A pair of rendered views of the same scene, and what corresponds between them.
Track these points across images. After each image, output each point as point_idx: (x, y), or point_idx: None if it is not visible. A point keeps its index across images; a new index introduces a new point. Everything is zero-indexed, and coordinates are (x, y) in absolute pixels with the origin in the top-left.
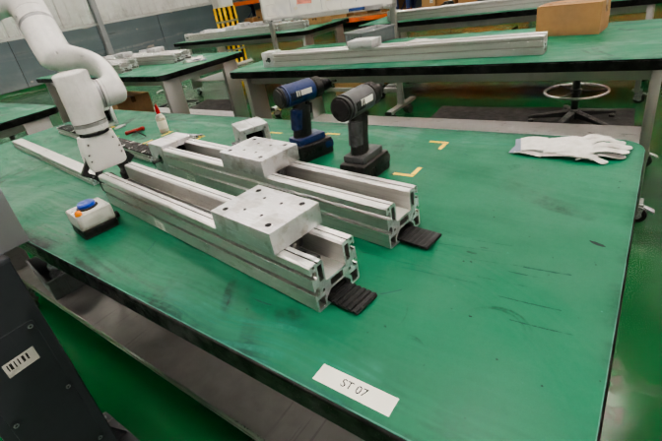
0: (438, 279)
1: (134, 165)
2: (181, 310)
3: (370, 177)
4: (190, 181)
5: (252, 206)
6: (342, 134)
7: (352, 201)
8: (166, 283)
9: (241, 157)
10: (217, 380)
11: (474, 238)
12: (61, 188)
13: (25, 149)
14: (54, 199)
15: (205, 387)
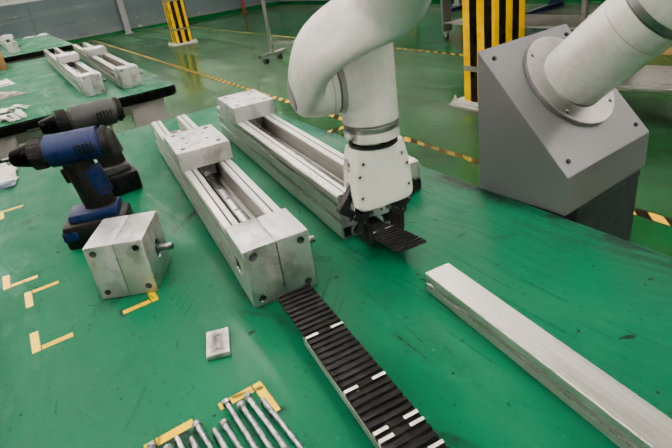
0: None
1: (334, 185)
2: (315, 130)
3: (159, 129)
4: (273, 147)
5: (249, 98)
6: (4, 274)
7: (191, 120)
8: (322, 140)
9: (217, 130)
10: None
11: (153, 141)
12: (536, 298)
13: None
14: (518, 261)
15: None
